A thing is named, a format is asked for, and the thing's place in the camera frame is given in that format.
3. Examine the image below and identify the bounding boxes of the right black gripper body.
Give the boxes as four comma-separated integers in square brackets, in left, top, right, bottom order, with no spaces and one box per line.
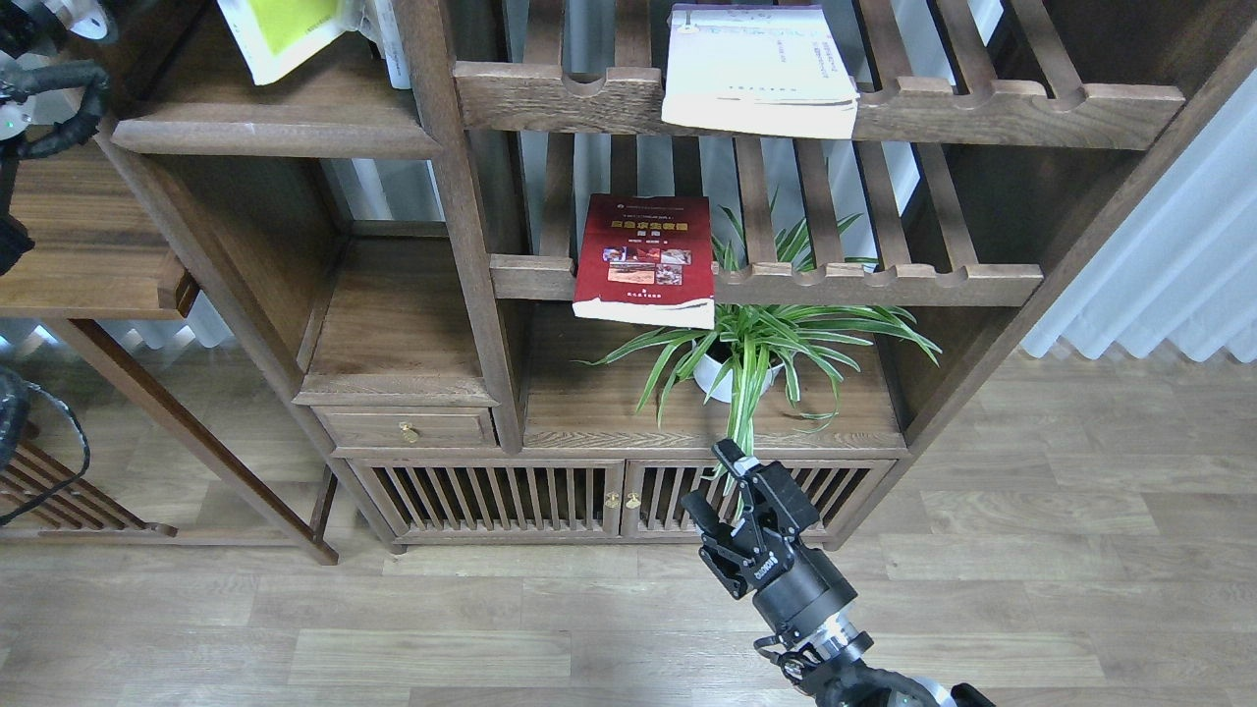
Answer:
[699,520,860,644]

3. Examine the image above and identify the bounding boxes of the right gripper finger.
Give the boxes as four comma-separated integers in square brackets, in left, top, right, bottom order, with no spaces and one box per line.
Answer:
[711,439,820,541]
[680,491,734,541]

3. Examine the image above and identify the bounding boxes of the yellow-green book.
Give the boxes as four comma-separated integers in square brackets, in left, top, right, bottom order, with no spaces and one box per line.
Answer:
[217,1,351,86]

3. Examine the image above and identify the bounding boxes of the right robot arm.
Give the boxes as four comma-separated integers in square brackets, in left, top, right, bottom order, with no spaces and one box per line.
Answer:
[680,439,992,706]

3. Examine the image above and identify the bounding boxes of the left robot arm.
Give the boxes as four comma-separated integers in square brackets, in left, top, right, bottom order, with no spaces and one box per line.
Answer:
[1,1,117,525]

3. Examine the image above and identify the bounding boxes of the white book top shelf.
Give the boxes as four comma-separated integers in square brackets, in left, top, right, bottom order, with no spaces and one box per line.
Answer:
[661,3,859,138]

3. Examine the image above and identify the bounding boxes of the white plant pot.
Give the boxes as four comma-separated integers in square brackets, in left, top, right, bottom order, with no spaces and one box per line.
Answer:
[694,341,786,404]

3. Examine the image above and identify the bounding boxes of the green spider plant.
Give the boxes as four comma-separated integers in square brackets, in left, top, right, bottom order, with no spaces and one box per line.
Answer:
[600,234,940,452]

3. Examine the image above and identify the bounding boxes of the red book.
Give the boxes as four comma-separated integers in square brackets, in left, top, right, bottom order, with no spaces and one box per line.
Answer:
[572,192,715,330]

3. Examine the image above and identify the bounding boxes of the dark wooden bookshelf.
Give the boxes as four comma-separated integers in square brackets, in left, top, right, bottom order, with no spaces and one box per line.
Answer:
[67,1,1254,547]

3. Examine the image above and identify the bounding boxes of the white curtain right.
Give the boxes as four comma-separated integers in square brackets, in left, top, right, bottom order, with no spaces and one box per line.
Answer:
[1021,77,1256,364]

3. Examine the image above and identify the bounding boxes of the plastic-wrapped white book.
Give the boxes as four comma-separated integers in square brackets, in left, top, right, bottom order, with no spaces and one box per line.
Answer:
[349,0,411,89]

